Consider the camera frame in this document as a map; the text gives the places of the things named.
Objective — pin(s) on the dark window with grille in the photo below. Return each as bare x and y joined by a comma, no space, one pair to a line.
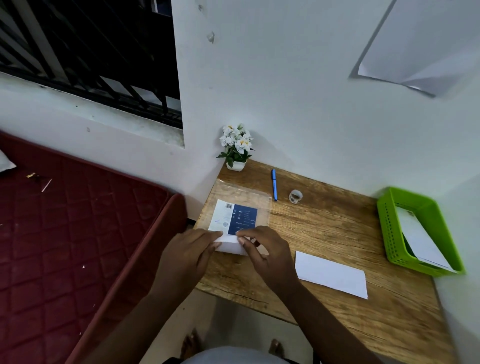
86,48

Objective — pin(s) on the person's left hand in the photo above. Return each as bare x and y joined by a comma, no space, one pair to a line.
183,262

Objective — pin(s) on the person's grey shirt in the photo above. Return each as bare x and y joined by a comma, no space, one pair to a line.
236,356

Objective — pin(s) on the clear plastic bag with card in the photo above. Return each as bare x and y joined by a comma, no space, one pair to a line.
240,193

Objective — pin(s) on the person's right forearm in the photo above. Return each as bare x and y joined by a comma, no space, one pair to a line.
330,330

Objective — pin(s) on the person's right hand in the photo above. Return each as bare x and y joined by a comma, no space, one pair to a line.
272,262

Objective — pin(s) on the person's foot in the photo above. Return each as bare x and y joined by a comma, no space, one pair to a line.
190,343
276,348

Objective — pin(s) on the white pillow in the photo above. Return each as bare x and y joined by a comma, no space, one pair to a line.
5,163

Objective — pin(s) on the white paper sheet on wall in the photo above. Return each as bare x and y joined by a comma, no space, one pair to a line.
431,37

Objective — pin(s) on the potted white flower plant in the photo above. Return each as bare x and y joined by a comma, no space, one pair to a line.
236,144

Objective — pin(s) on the small clear tape roll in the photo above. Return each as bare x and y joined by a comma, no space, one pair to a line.
291,198

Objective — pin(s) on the printed paper sheet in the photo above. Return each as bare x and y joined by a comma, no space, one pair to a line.
330,275

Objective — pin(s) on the person's right foot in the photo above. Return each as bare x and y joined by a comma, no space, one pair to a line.
276,348

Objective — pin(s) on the blue pen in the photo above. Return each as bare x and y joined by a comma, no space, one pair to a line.
274,183

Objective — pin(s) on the dark red mattress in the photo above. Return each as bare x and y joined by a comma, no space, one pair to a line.
67,243

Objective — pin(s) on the person's left foot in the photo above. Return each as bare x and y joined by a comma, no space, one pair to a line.
190,343

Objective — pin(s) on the person's left forearm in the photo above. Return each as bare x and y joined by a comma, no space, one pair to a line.
138,330

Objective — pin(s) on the green plastic tray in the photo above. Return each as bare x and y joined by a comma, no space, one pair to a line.
390,232

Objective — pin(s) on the small white stick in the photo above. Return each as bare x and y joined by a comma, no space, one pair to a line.
47,185

